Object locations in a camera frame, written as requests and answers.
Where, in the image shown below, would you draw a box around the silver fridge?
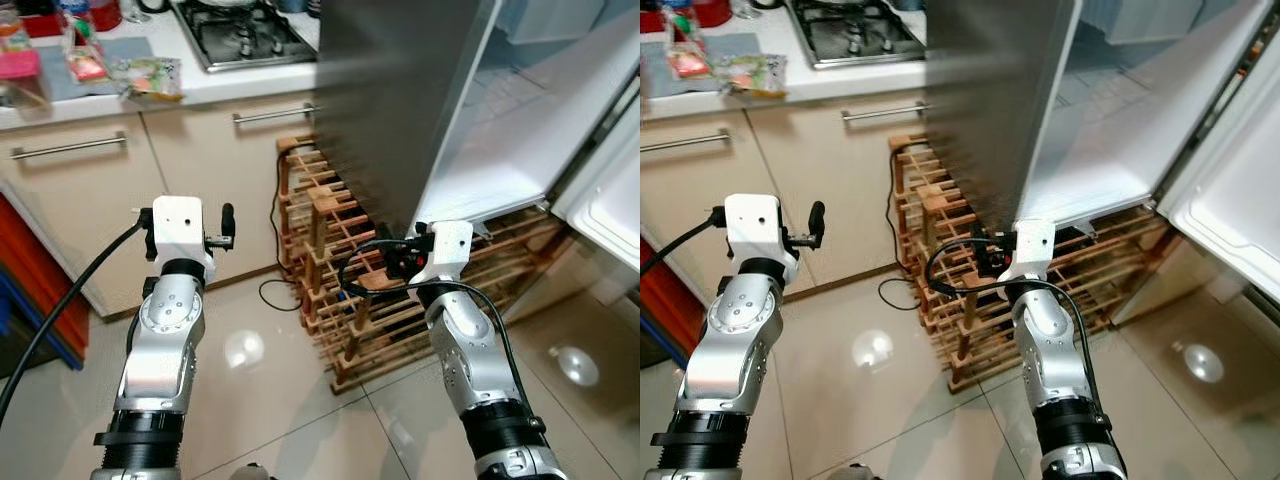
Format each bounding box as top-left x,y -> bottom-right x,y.
925,0 -> 1280,233
313,0 -> 641,238

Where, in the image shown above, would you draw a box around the wooden wine rack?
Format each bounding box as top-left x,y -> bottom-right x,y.
276,133 -> 573,395
888,133 -> 1176,394

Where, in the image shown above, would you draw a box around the green snack packet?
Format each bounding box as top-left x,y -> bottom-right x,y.
712,53 -> 789,99
107,56 -> 185,102

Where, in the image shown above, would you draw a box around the red and blue furniture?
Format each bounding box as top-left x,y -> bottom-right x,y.
0,195 -> 91,373
640,235 -> 691,369

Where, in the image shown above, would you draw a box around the steel gas hob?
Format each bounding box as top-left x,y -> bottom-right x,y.
168,0 -> 321,74
785,0 -> 929,71

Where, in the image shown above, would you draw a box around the grey cloth mat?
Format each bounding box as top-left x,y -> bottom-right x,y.
38,37 -> 156,103
640,33 -> 766,99

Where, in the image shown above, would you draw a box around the red snack packet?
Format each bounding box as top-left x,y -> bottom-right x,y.
668,45 -> 713,81
66,45 -> 111,86

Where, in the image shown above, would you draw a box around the labelled plastic bottle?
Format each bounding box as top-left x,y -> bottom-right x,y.
55,0 -> 101,51
660,0 -> 704,46

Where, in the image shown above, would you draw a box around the pink box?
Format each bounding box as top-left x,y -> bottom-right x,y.
0,48 -> 49,109

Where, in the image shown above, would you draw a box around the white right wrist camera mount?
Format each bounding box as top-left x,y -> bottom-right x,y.
410,221 -> 474,288
997,219 -> 1057,284

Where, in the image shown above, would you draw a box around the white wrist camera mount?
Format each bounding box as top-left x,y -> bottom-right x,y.
150,197 -> 216,283
997,219 -> 1057,284
722,193 -> 801,284
410,221 -> 474,288

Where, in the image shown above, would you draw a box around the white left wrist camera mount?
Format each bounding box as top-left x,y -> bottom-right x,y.
722,193 -> 801,284
150,197 -> 216,283

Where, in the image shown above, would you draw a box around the black power cable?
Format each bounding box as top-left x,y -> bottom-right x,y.
878,140 -> 921,311
257,140 -> 306,313

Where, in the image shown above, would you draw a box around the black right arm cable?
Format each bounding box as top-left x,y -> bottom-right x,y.
338,237 -> 531,426
924,237 -> 1106,421

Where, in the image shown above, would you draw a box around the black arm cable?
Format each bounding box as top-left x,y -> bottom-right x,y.
338,237 -> 531,426
924,237 -> 1106,421
0,205 -> 159,426
640,207 -> 729,276

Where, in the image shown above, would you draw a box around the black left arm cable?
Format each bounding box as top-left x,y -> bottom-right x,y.
640,207 -> 729,276
0,205 -> 159,426

